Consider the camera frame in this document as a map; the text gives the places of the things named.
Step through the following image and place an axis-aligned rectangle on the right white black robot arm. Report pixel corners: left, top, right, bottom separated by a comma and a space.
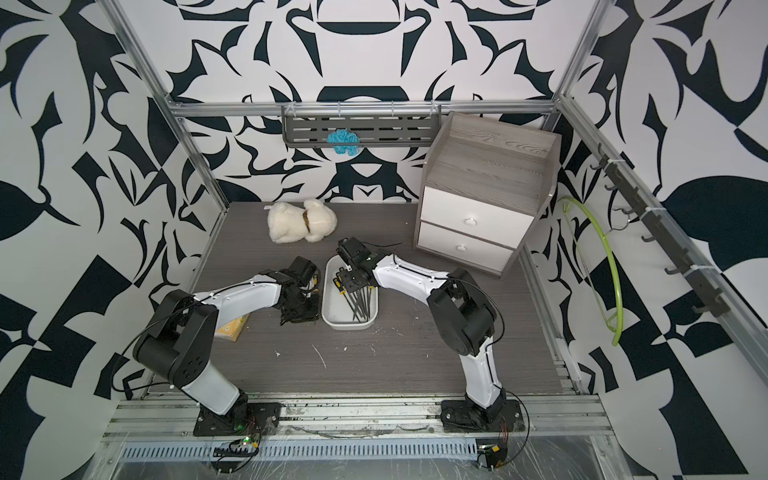
337, 237, 521, 432

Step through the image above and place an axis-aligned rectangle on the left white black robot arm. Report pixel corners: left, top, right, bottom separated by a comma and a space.
133, 256, 320, 437

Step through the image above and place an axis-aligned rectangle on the files bundle in box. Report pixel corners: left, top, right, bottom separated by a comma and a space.
333, 267, 374, 323

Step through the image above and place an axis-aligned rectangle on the white plastic storage box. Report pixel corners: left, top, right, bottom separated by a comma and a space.
321, 255, 379, 331

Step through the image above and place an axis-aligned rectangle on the white plush toy animal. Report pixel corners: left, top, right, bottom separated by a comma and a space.
265, 199, 338, 244

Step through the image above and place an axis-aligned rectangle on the yellow sponge pad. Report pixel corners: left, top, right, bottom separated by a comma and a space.
214, 316, 247, 342

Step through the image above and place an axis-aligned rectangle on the teal crumpled cloth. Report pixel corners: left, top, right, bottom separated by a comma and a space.
327, 129, 360, 156

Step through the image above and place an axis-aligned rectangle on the grey white drawer cabinet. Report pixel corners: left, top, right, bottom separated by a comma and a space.
414, 113, 562, 277

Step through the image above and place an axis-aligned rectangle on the green hoop tube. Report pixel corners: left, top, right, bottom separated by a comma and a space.
558, 196, 625, 347

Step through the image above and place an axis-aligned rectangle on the grey wall shelf rack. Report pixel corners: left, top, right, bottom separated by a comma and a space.
281, 103, 441, 148

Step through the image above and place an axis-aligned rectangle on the aluminium cage frame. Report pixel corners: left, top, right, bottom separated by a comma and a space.
95, 0, 768, 480

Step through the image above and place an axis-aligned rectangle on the grey wall hook rail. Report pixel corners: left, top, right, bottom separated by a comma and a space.
592, 143, 731, 317

